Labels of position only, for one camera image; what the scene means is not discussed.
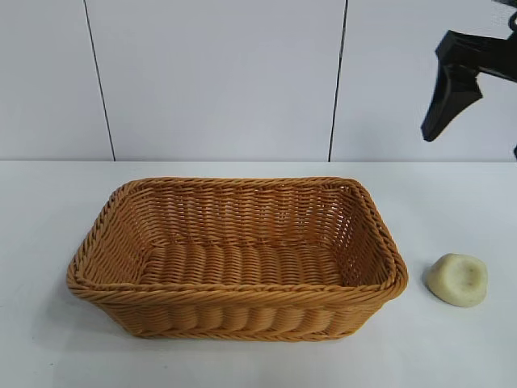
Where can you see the brown woven wicker basket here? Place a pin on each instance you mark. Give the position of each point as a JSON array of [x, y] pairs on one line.
[[238, 266]]

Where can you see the pale round egg yolk pastry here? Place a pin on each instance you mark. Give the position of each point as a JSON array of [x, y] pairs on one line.
[[454, 281]]

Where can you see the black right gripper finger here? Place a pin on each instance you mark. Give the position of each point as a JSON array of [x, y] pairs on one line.
[[450, 101]]

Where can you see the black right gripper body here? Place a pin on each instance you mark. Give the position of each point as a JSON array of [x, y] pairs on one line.
[[480, 54]]

